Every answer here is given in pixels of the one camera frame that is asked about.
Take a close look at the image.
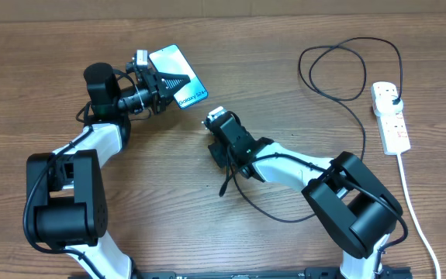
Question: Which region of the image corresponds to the white power strip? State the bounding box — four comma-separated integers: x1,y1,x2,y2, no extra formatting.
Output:
370,81,411,156

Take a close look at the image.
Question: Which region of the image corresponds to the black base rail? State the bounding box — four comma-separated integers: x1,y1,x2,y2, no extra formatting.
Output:
67,265,413,279

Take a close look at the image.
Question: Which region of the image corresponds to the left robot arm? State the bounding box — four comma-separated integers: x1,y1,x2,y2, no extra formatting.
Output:
22,63,190,278

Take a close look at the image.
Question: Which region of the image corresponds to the white power strip cord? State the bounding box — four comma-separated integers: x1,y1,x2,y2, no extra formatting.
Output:
396,153,442,279

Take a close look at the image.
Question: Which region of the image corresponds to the white charger adapter plug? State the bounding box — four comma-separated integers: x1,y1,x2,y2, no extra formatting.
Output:
372,95,403,117

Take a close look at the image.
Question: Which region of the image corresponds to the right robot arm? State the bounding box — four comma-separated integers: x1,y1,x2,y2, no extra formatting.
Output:
203,107,413,278

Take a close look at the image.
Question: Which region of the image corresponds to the blue Galaxy smartphone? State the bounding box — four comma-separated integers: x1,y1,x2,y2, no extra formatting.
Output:
148,44,208,109

